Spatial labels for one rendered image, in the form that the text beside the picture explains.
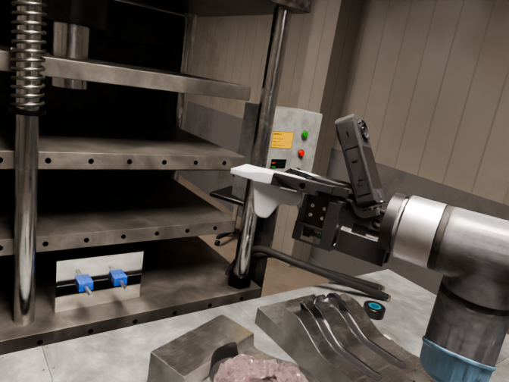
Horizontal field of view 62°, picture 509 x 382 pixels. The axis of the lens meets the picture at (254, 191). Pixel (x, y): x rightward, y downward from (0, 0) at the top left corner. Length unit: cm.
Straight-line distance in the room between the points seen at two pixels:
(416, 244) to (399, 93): 283
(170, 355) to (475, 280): 78
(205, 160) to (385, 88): 214
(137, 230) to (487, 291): 115
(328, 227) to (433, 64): 270
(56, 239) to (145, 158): 35
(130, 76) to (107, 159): 26
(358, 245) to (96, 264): 105
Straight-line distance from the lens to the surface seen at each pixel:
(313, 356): 127
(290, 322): 131
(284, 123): 171
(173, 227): 149
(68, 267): 142
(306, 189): 49
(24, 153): 124
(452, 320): 51
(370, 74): 349
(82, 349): 130
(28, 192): 127
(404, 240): 49
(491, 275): 48
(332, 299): 138
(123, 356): 127
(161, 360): 108
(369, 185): 51
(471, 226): 49
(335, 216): 51
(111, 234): 142
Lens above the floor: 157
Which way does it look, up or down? 15 degrees down
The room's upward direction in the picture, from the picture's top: 9 degrees clockwise
